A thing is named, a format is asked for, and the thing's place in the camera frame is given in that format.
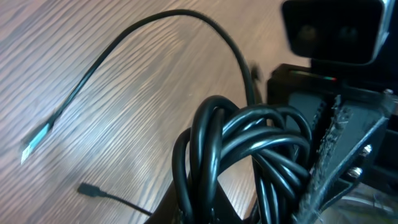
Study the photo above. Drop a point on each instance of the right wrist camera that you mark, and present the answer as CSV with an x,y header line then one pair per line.
x,y
342,31

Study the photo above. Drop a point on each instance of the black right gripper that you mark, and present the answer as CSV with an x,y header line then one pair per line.
x,y
354,134

